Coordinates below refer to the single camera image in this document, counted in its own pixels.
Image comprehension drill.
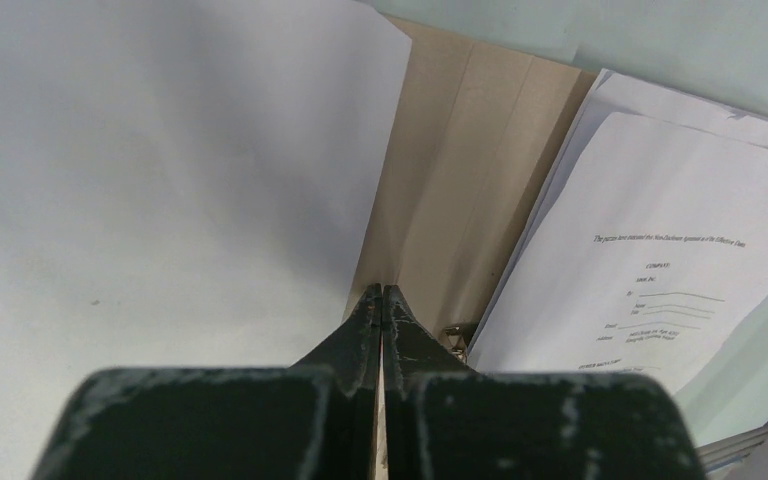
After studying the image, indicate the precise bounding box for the printed paper sheet stack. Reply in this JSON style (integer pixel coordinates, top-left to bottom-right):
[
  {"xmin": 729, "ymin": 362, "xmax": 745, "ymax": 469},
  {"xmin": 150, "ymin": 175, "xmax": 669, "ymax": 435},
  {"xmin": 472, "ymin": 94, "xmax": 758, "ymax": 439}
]
[{"xmin": 466, "ymin": 68, "xmax": 768, "ymax": 397}]

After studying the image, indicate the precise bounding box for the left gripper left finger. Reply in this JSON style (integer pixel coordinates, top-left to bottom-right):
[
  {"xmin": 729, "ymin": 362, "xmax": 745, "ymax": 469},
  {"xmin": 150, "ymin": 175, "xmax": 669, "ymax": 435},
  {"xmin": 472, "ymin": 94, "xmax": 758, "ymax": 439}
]
[{"xmin": 33, "ymin": 285, "xmax": 382, "ymax": 479}]

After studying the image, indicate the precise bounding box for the metal folder clip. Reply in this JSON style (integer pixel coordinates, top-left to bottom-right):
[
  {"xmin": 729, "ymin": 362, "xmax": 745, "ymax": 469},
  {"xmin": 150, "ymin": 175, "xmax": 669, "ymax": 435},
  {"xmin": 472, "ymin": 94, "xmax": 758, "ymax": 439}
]
[{"xmin": 439, "ymin": 323, "xmax": 478, "ymax": 363}]

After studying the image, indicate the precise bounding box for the brown cardboard folder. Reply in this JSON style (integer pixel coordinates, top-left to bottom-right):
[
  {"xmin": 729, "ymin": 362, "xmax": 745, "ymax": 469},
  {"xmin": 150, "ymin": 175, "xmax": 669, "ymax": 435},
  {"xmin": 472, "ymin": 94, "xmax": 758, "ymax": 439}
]
[{"xmin": 349, "ymin": 18, "xmax": 595, "ymax": 342}]

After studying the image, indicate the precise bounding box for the white paper sheet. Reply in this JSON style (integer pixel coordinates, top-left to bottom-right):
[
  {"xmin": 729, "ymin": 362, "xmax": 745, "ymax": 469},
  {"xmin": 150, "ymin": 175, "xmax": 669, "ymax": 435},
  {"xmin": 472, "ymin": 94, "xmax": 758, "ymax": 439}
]
[{"xmin": 0, "ymin": 1, "xmax": 411, "ymax": 479}]

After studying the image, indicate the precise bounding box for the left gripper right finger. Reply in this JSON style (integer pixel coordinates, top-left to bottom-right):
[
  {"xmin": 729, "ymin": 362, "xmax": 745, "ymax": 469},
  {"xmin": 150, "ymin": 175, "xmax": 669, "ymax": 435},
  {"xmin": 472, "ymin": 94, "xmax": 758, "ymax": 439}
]
[{"xmin": 382, "ymin": 286, "xmax": 704, "ymax": 479}]

